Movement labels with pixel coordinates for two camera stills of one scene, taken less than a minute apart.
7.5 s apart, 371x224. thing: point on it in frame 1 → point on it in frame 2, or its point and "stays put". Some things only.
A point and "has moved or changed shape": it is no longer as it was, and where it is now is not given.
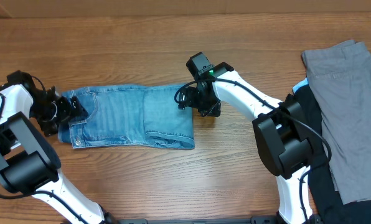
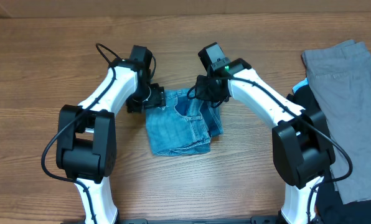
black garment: [324, 198] stays put
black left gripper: [68, 114] → [157, 97]
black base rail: [259, 219] stays put
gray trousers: [350, 96] stays put
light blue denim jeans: [145, 116] has moved or changed shape
